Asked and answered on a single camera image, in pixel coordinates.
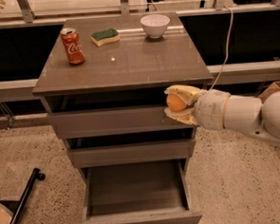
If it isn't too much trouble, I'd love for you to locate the grey rail bench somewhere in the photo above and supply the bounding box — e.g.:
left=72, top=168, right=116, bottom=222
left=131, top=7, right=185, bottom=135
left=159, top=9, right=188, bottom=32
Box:
left=0, top=60, right=280, bottom=103

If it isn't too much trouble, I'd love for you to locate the green yellow sponge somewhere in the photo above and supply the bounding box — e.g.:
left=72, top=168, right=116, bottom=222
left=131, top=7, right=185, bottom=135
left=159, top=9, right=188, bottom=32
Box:
left=91, top=28, right=121, bottom=47

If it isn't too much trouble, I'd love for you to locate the grey drawer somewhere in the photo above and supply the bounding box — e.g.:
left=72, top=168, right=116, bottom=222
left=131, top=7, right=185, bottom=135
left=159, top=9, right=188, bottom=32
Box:
left=67, top=128, right=196, bottom=168
left=77, top=160, right=201, bottom=224
left=48, top=87, right=191, bottom=139

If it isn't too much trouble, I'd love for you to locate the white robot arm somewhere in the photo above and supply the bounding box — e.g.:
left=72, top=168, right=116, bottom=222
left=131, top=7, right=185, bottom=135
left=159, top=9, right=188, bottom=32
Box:
left=164, top=84, right=280, bottom=147

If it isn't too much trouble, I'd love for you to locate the red cola can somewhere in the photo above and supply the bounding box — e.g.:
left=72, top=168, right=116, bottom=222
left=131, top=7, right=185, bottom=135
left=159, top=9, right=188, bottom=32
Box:
left=60, top=27, right=85, bottom=65

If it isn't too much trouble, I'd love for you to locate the grey middle drawer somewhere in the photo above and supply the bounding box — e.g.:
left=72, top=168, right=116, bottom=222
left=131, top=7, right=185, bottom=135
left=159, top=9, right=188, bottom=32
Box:
left=67, top=128, right=196, bottom=168

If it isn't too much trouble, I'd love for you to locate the white cable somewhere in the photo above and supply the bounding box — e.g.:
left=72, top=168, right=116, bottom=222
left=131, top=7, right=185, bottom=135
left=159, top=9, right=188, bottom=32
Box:
left=203, top=5, right=238, bottom=91

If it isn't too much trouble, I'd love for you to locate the grey drawer cabinet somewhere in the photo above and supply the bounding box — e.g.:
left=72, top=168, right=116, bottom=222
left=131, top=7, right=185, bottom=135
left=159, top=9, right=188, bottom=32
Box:
left=28, top=9, right=220, bottom=185

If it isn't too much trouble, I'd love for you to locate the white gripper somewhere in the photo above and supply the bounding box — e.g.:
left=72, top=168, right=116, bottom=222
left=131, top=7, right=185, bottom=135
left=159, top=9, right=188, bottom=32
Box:
left=164, top=84, right=231, bottom=130

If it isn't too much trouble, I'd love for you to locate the cardboard box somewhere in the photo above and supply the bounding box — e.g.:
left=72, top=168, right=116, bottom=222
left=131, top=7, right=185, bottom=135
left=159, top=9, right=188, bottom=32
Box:
left=259, top=81, right=280, bottom=102

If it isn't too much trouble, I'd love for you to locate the grey top drawer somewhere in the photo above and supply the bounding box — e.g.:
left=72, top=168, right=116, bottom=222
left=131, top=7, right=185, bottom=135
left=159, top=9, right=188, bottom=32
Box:
left=48, top=87, right=191, bottom=139

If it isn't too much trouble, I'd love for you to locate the grey bottom drawer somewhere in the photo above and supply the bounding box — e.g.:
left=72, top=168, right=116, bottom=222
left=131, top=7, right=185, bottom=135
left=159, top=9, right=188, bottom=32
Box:
left=77, top=160, right=201, bottom=224

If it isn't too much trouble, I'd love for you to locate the orange fruit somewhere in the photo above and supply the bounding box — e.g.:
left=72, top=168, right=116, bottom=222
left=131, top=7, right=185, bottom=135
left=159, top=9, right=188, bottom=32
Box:
left=166, top=94, right=186, bottom=112

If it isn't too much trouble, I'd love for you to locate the black metal leg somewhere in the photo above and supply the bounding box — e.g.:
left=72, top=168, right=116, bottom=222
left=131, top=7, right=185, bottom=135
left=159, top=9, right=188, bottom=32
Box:
left=9, top=168, right=46, bottom=224

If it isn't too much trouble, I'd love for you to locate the white bowl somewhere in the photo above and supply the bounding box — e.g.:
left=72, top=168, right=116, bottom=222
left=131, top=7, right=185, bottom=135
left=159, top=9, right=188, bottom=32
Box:
left=140, top=14, right=170, bottom=38

